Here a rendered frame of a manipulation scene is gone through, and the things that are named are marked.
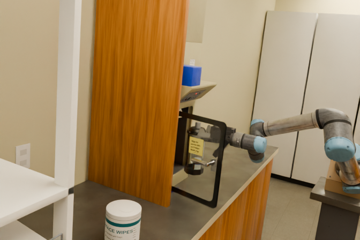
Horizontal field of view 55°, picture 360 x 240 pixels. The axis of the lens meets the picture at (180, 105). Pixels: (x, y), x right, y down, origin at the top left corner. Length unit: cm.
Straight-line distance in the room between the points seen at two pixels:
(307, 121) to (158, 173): 74
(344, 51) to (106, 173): 338
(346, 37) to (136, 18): 327
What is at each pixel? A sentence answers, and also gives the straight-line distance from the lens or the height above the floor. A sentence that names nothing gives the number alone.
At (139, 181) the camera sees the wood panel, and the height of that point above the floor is 102.
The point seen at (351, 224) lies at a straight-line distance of 224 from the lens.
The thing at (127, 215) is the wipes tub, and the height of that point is 109.
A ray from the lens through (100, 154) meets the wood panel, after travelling 183.
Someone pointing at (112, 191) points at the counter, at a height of 94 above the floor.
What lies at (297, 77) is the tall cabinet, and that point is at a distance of 458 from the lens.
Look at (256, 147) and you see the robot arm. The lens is 165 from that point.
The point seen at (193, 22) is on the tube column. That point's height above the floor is 181.
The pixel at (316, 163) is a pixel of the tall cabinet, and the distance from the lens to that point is 472.
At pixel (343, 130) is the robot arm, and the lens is 162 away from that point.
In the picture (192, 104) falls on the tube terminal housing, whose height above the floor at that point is 138.
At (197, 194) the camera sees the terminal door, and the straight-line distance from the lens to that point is 164.
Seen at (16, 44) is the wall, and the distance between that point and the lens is 152.
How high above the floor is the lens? 172
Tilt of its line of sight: 11 degrees down
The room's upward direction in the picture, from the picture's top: 6 degrees clockwise
